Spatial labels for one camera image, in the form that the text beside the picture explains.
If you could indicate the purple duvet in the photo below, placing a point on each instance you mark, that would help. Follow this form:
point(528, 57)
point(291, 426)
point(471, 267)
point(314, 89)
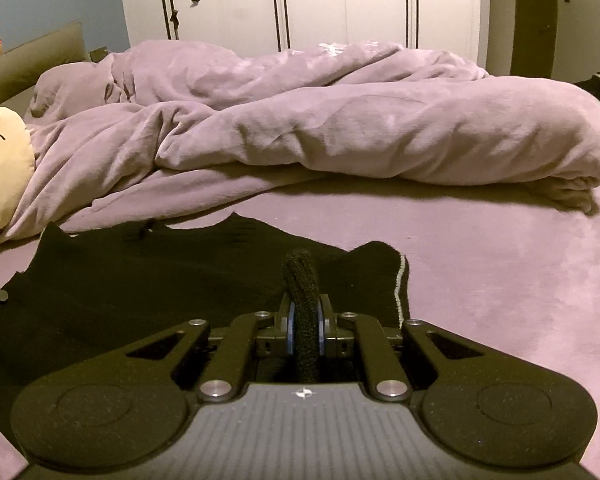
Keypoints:
point(330, 125)

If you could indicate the round cream face pillow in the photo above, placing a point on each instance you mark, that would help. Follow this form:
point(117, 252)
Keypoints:
point(2, 170)

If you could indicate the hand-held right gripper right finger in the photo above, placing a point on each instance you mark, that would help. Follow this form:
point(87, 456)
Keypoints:
point(321, 327)

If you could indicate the white wardrobe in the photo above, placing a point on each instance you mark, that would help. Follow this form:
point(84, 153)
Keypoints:
point(320, 5)

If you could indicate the black knit sweater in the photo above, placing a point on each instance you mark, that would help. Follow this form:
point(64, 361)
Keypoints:
point(130, 280)

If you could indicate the purple bed sheet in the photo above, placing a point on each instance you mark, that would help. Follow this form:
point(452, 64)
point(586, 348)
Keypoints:
point(480, 270)

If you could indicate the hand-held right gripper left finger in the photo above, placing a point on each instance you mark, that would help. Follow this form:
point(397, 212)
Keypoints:
point(291, 327)

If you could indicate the olive bed headboard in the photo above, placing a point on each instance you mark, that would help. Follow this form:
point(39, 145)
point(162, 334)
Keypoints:
point(30, 62)

